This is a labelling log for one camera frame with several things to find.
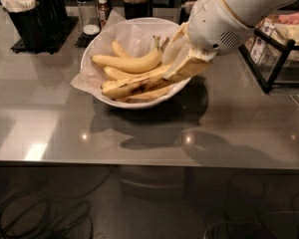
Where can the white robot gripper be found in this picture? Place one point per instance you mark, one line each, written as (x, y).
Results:
(213, 24)

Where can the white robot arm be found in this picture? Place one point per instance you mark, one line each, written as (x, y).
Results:
(251, 12)

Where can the top curved yellow banana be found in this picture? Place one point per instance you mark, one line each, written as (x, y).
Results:
(133, 65)

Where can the white bowl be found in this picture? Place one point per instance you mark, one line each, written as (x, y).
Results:
(173, 90)

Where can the small back yellow banana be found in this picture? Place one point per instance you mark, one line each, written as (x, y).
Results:
(119, 50)

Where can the white paper liner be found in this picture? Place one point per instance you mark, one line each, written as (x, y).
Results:
(136, 37)

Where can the black stir stick cup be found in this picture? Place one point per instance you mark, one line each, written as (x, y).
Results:
(137, 10)

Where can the sugar packets in rack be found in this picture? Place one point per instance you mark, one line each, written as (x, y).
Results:
(280, 28)

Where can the small sauce bottle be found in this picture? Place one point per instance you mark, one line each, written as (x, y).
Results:
(104, 9)

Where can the clear glass shaker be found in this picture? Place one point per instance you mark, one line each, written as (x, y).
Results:
(89, 17)

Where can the black cutlery holder back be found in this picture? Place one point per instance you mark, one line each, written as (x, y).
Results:
(60, 11)

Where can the black cutlery holder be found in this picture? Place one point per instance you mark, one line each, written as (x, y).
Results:
(60, 11)
(35, 26)

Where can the black cutlery holder front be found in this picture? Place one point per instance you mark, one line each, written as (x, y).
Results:
(35, 26)

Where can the black rubber mat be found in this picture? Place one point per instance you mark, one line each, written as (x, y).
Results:
(34, 41)

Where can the black wire condiment rack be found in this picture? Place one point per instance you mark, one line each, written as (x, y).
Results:
(283, 75)

